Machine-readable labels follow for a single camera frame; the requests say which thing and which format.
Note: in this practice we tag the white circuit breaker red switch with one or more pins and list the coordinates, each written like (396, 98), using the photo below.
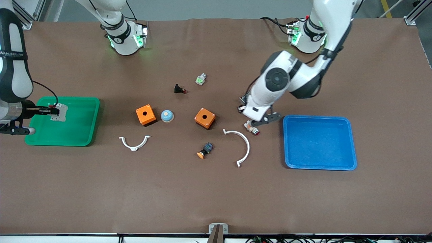
(60, 114)

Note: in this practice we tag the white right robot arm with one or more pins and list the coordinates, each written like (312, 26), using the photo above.
(13, 67)

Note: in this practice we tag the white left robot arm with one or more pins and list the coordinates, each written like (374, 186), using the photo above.
(276, 79)

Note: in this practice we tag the metal mesh power supply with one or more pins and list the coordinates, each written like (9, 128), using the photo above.
(243, 99)

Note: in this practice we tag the orange white red indicator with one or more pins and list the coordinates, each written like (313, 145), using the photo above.
(253, 130)

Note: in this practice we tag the orange button box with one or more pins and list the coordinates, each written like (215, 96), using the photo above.
(150, 118)
(210, 119)

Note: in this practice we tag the large white curved clamp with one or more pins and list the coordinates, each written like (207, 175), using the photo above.
(248, 145)

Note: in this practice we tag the green plastic tray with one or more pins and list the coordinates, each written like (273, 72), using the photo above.
(81, 130)

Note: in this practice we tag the black red push button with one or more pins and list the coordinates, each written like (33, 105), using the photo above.
(177, 88)

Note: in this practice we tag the blue dome buzzer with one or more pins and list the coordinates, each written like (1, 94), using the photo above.
(167, 116)

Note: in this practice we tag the blue plastic tray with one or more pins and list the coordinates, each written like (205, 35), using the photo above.
(320, 145)

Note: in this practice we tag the brown table cover sheet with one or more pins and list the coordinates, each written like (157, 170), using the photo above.
(202, 195)

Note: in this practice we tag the small white curved clamp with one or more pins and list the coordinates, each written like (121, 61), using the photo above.
(134, 147)

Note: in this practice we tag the green white switch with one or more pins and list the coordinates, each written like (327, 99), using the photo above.
(201, 79)

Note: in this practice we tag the aluminium frame profile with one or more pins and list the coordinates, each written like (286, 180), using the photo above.
(27, 24)
(410, 21)

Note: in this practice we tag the grey metal bracket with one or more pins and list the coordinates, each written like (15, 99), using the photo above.
(218, 228)

